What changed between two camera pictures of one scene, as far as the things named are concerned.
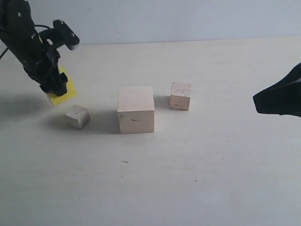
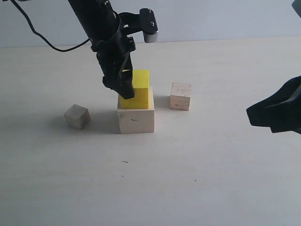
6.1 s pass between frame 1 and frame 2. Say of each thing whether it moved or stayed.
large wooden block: stayed
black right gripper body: moved
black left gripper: moved
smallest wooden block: stayed
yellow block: moved
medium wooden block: stayed
